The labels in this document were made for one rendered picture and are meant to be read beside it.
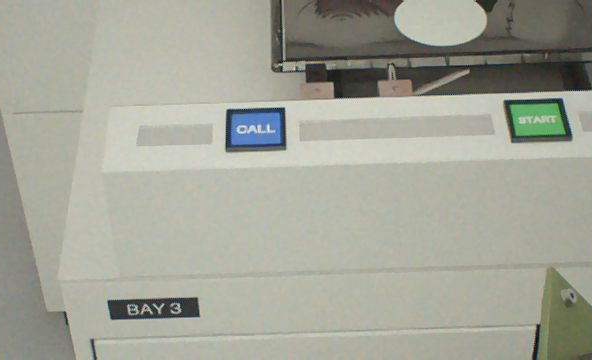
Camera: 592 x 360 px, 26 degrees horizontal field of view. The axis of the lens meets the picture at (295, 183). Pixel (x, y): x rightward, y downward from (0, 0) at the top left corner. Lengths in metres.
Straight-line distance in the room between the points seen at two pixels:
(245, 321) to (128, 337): 0.12
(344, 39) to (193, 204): 0.31
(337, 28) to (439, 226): 0.30
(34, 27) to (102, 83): 0.38
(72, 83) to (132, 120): 0.70
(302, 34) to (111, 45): 0.26
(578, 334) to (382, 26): 0.57
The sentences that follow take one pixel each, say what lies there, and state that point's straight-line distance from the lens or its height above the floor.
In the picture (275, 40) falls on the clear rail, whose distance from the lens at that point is 1.41.
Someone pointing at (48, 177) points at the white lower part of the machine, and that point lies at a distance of 2.05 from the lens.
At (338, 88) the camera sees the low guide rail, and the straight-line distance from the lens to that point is 1.43.
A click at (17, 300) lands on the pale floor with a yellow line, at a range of 2.42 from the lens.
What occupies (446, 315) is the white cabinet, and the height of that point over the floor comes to 0.75.
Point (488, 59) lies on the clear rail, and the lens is 1.40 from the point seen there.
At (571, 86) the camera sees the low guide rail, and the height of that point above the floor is 0.85.
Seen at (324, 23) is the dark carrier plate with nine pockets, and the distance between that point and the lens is 1.44.
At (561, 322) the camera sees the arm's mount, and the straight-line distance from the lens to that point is 0.96.
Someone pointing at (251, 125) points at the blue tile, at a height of 0.96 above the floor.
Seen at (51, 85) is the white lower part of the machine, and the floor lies 0.57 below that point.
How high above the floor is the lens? 1.74
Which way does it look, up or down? 43 degrees down
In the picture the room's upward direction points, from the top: 2 degrees counter-clockwise
